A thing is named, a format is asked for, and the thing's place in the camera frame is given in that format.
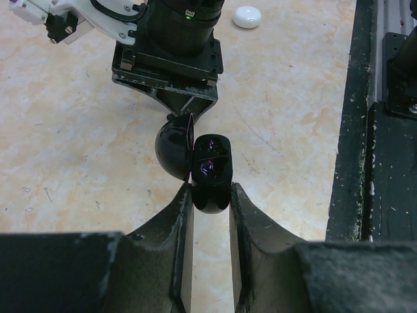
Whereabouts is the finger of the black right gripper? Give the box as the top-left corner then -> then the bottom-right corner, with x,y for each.
143,86 -> 218,122

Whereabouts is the black round charging case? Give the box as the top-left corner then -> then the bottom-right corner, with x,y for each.
155,113 -> 233,214

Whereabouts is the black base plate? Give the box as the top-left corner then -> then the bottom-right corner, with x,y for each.
326,1 -> 416,242

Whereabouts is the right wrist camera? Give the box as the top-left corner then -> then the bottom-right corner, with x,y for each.
8,0 -> 147,46

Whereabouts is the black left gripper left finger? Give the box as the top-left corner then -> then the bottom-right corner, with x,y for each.
1,183 -> 194,312

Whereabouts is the white round charging case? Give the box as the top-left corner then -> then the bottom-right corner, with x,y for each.
233,6 -> 262,29

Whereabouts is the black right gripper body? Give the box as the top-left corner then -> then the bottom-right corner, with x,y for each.
112,1 -> 223,88

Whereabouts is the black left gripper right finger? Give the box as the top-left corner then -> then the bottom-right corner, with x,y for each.
229,183 -> 416,312

